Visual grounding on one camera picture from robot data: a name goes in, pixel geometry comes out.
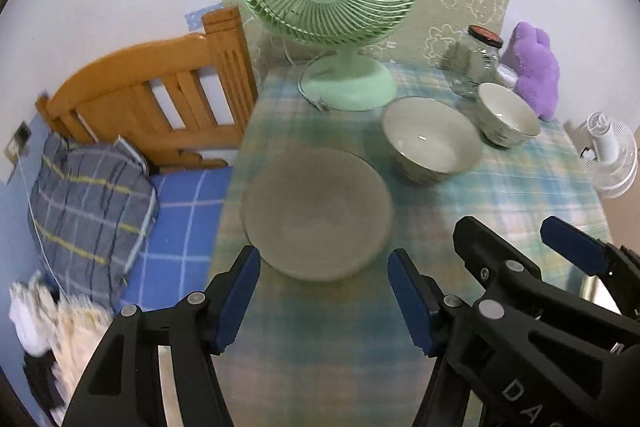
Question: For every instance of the grey plaid pillow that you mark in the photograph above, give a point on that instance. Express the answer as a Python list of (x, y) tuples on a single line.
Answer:
[(90, 217)]

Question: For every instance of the wooden headboard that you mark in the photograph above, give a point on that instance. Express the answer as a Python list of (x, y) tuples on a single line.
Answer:
[(125, 72)]

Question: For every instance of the white lace cloth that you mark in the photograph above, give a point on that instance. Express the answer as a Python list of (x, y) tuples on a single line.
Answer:
[(75, 332)]

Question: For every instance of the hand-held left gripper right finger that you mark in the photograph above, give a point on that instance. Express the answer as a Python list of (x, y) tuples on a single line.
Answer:
[(410, 302)]

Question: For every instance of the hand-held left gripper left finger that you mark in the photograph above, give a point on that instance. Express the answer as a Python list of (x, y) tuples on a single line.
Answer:
[(235, 302)]

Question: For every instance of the white cotton swab container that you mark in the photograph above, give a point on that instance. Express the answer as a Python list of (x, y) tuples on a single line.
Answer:
[(506, 77)]

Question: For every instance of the purple plush toy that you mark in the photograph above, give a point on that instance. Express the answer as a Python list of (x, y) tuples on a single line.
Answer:
[(537, 67)]

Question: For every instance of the glass jar with dark lid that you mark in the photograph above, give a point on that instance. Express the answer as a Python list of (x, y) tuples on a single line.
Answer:
[(475, 62)]

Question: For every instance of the black cloth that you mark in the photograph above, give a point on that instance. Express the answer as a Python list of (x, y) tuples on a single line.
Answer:
[(42, 377)]

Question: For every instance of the white floor fan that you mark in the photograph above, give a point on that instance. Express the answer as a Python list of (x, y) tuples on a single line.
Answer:
[(612, 167)]

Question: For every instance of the pastel plaid tablecloth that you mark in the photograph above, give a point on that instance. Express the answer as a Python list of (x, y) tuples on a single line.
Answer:
[(325, 332)]

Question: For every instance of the wall socket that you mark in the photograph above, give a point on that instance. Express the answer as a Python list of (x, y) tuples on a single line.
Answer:
[(20, 134)]

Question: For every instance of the floral ceramic bowl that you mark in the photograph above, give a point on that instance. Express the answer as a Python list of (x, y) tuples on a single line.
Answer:
[(510, 112), (425, 132), (317, 212)]

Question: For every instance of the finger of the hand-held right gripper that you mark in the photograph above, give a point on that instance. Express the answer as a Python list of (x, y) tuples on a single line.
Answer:
[(575, 244), (492, 267)]

